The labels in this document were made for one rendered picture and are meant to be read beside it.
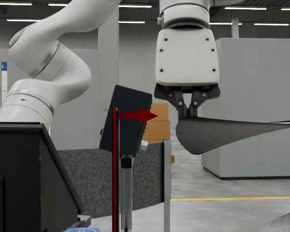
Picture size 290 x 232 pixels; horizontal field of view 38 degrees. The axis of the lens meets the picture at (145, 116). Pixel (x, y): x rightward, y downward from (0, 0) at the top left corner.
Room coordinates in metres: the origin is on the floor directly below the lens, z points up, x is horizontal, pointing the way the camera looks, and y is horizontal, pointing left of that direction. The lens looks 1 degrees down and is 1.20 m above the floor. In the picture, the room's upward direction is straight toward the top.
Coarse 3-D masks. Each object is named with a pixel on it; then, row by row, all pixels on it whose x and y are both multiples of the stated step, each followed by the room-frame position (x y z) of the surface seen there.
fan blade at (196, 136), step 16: (176, 128) 0.62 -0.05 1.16; (192, 128) 0.62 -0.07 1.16; (208, 128) 0.62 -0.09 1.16; (224, 128) 0.62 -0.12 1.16; (240, 128) 0.63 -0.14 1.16; (256, 128) 0.64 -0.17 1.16; (272, 128) 0.67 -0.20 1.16; (192, 144) 0.72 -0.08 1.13; (208, 144) 0.73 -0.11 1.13; (224, 144) 0.75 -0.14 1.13
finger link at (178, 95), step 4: (172, 88) 0.70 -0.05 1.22; (176, 88) 0.68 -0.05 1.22; (180, 88) 0.68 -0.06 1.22; (176, 92) 0.67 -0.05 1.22; (180, 92) 0.67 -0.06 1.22; (176, 96) 0.67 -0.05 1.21; (180, 96) 0.67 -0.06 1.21; (176, 100) 0.67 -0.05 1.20; (180, 100) 0.67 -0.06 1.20; (180, 104) 0.67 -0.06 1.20
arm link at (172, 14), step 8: (168, 8) 0.70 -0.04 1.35; (176, 8) 0.69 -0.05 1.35; (184, 8) 0.69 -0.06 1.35; (192, 8) 0.69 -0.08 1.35; (200, 8) 0.69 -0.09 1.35; (160, 16) 0.72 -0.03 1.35; (168, 16) 0.70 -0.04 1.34; (176, 16) 0.69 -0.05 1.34; (184, 16) 0.68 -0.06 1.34; (192, 16) 0.68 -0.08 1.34; (200, 16) 0.69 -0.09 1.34; (208, 16) 0.71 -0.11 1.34; (160, 24) 0.72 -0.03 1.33; (168, 24) 0.71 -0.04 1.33; (208, 24) 0.71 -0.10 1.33
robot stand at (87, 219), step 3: (78, 216) 1.01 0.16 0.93; (81, 216) 1.01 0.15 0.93; (84, 216) 1.01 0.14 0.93; (87, 216) 1.01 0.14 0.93; (90, 216) 1.01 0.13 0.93; (81, 219) 0.98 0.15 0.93; (84, 219) 0.98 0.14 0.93; (87, 219) 0.99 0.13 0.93; (90, 219) 1.01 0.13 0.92; (87, 222) 0.98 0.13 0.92; (90, 222) 1.01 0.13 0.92; (84, 225) 0.96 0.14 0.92; (87, 225) 0.98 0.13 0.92
